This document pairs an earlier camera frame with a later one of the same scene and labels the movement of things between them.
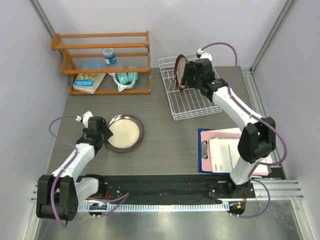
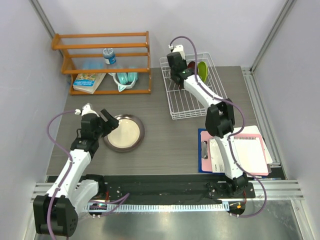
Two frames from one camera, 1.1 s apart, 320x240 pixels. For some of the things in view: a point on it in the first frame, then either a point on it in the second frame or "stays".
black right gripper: x=189 y=70 to x=184 y=61
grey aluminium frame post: x=282 y=18 stays
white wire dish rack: x=187 y=103 stays
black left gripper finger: x=107 y=134 to x=111 y=124
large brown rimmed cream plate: x=128 y=133 stays
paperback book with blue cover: x=88 y=82 stays
